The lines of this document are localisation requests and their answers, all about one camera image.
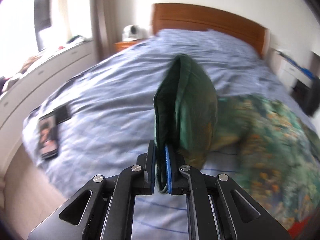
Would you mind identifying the green brocade jacket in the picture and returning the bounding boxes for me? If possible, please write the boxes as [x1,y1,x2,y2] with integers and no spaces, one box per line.
[153,54,319,230]

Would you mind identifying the orange red clothing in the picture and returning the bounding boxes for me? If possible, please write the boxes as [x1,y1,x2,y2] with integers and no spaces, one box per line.
[288,216,311,239]

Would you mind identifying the blue checked bed cover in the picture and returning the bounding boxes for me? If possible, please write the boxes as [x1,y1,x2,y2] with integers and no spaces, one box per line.
[23,29,319,239]

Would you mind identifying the smartphone on bed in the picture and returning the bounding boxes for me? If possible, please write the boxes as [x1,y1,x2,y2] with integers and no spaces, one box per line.
[37,104,71,160]

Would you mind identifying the white window cabinet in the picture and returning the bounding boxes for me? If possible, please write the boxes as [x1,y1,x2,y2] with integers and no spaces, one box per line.
[1,40,97,175]

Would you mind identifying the dark jacket on chair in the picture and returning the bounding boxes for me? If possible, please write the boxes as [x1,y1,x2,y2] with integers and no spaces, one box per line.
[303,77,320,116]

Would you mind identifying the white desk with drawers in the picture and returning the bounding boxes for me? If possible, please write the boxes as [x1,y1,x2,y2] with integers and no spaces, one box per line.
[269,50,312,94]

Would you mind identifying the wooden nightstand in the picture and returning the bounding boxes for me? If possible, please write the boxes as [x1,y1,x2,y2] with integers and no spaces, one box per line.
[114,39,144,53]

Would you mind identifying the beige curtain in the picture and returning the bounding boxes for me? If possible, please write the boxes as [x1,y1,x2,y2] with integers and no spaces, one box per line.
[92,0,117,61]

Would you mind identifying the wooden headboard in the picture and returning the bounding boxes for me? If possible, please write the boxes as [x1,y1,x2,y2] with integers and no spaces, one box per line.
[152,3,270,59]

